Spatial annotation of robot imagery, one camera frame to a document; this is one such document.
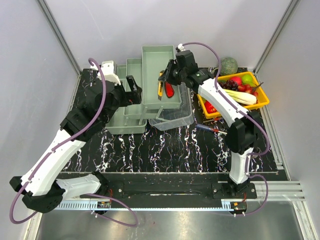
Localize yellow utility knife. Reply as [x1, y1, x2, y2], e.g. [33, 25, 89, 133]
[157, 70, 165, 101]

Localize red utility knife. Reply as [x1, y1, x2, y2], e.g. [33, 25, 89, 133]
[164, 82, 175, 99]

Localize clear plastic tool box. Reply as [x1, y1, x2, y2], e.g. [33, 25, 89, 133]
[106, 45, 194, 135]

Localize blue red screwdriver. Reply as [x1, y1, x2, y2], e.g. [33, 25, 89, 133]
[195, 123, 228, 135]

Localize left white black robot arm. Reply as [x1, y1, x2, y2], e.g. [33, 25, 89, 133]
[9, 58, 142, 213]

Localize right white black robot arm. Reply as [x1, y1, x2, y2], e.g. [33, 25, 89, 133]
[158, 43, 258, 198]

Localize green netted melon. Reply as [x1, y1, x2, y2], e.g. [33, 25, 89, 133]
[219, 57, 238, 76]

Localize dark purple grapes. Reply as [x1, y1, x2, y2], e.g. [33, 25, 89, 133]
[218, 80, 239, 91]

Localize red pink apple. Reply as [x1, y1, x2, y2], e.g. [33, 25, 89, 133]
[229, 76, 242, 86]

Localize green celery stalk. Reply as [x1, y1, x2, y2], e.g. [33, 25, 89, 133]
[222, 89, 242, 99]

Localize green apple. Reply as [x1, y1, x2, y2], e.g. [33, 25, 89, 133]
[241, 74, 254, 85]

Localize red cherries bunch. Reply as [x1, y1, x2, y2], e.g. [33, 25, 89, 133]
[237, 84, 259, 97]

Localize marbled black mat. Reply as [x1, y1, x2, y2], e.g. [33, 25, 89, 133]
[49, 67, 280, 174]

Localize yellow plastic bin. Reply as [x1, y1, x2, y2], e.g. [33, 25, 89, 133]
[197, 71, 271, 120]

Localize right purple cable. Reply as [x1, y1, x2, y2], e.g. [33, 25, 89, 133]
[182, 41, 271, 217]

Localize purple cable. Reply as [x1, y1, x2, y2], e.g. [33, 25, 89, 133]
[182, 41, 271, 217]
[9, 58, 140, 228]

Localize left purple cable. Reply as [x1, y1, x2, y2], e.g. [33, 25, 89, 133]
[9, 58, 140, 228]

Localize aluminium frame rail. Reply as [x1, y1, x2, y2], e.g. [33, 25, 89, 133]
[54, 175, 303, 202]

